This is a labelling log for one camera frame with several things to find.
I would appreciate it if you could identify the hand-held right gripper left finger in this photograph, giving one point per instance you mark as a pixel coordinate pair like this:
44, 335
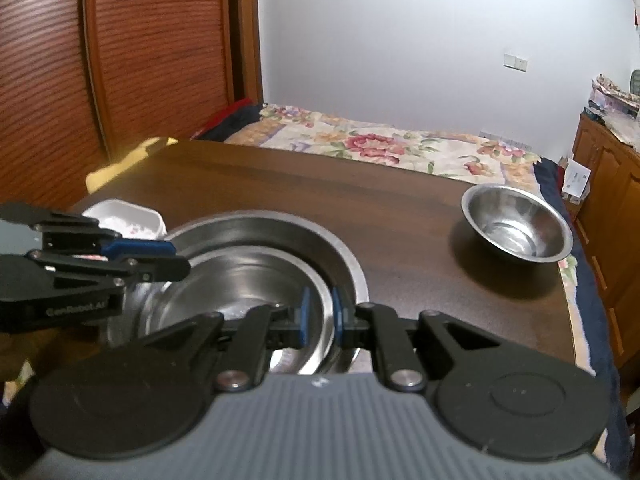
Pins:
305, 317

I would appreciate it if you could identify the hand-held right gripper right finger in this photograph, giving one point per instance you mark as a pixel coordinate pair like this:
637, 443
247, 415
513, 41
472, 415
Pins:
338, 317

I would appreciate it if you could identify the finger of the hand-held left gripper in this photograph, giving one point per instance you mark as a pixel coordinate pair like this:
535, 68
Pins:
140, 247
160, 269

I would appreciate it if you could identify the white floral plate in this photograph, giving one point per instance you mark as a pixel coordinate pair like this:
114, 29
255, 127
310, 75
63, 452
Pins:
130, 220

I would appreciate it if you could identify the small steel bowl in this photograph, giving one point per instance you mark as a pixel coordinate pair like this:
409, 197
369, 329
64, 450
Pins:
225, 285
515, 230

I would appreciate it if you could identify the large steel bowl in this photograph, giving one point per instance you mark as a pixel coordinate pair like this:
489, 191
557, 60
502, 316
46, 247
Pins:
320, 240

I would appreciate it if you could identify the yellow plush toy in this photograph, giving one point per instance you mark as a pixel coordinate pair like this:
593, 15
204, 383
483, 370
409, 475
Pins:
130, 165

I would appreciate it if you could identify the dark red folded bedding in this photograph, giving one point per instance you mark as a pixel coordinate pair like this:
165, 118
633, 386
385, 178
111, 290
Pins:
230, 117

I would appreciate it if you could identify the floral blanket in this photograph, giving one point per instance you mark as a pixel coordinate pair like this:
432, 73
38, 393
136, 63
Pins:
380, 145

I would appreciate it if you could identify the wooden louvered wardrobe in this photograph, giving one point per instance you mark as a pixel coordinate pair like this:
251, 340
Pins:
100, 60

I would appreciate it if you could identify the white paper bag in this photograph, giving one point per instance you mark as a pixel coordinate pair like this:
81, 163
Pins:
576, 180

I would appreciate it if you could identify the wooden cabinet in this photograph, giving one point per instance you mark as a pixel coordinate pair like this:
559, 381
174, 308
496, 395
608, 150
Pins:
615, 210

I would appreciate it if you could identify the pile of printed bags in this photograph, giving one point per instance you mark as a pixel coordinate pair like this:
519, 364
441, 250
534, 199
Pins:
610, 97

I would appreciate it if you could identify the green glass jar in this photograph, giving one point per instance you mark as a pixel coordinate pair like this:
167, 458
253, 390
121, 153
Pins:
635, 82

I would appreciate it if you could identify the white wall switch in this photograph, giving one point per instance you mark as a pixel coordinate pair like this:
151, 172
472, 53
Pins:
515, 61

